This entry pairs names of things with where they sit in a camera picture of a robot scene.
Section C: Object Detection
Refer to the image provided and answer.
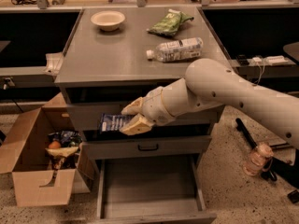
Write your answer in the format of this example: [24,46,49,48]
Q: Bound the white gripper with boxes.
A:
[120,87,175,135]

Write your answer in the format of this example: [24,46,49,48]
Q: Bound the dark blue rxbar wrapper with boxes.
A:
[99,114,133,133]

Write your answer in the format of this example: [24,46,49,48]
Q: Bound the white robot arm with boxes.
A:
[121,59,299,148]

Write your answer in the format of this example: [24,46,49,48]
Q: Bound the grey top drawer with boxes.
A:
[67,99,224,131]

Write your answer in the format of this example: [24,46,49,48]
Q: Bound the grey drawer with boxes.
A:
[67,99,224,131]
[94,155,217,224]
[82,135,211,160]

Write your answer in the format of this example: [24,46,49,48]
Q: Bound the grey middle drawer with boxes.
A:
[82,135,211,160]

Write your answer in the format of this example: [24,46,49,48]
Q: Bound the grey drawer cabinet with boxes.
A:
[54,5,237,224]

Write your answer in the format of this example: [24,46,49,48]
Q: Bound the grey bottom drawer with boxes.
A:
[94,155,217,224]

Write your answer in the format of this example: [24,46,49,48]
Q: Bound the dark blue snack bag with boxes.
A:
[48,131,82,147]

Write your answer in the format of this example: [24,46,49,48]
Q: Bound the clear plastic water bottle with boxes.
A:
[146,37,204,63]

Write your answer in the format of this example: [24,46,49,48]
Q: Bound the yellow snack bag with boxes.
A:
[46,147,78,158]

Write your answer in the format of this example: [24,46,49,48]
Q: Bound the orange fruit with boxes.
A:
[49,141,61,149]

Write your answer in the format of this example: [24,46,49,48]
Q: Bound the green snack bag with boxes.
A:
[147,9,194,37]

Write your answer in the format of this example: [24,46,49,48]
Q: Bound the cream white bowl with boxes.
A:
[91,10,125,32]

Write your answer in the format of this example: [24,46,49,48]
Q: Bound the brown cardboard box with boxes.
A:
[0,94,94,207]

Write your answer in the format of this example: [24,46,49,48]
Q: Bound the black phone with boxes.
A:
[236,54,249,65]

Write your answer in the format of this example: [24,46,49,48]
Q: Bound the clear plastic jar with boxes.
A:
[243,142,274,176]

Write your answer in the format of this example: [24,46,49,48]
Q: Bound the black chair base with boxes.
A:
[235,119,299,203]

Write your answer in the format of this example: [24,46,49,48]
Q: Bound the white power strip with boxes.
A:
[251,55,288,65]

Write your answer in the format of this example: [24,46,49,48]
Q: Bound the white charger cables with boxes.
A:
[251,59,266,86]

